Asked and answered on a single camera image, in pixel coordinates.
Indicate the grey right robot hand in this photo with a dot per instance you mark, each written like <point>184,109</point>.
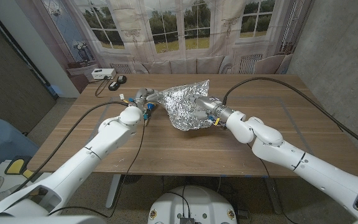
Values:
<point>214,105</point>

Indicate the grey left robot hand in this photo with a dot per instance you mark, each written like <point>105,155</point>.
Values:
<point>143,95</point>

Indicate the crinkled aluminum foil sheet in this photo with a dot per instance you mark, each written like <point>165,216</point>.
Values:
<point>179,105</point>

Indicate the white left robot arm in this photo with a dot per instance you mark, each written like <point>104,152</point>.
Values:
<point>98,146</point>

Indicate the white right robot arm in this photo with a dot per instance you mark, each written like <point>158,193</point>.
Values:
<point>306,165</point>

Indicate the colourful striped wooden maraca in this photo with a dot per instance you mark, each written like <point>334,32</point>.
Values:
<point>150,106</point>

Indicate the black power adapter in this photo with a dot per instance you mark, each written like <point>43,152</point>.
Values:
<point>113,86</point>
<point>122,79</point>

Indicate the white power strip box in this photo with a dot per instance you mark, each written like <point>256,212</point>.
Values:
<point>102,73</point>

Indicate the printed window backdrop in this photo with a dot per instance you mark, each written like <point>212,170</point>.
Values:
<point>182,37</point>

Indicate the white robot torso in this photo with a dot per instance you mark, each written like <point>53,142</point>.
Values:
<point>194,202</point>

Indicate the white table leg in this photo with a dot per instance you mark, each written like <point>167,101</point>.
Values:
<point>113,189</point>

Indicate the grey table leg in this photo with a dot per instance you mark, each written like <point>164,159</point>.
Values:
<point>273,196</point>

